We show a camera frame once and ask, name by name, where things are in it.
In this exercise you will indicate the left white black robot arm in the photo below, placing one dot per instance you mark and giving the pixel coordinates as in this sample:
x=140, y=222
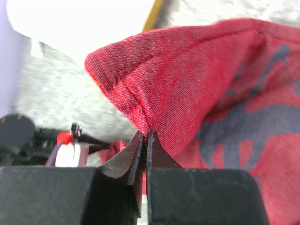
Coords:
x=22, y=143

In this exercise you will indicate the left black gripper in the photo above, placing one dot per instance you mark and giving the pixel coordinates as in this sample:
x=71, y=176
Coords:
x=94, y=145

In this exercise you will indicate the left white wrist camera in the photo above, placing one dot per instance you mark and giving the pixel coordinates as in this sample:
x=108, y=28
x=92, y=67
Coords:
x=71, y=153

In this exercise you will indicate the white pillow yellow edge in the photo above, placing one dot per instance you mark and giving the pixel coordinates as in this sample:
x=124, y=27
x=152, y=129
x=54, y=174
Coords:
x=78, y=27

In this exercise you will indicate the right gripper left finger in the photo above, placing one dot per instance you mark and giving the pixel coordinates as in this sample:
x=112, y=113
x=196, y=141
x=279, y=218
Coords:
x=107, y=195

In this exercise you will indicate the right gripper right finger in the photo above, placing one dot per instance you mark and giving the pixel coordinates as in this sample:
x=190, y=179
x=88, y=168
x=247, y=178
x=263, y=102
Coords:
x=179, y=196

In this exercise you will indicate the red pillowcase grey print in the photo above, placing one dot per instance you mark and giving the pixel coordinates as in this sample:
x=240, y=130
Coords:
x=225, y=95

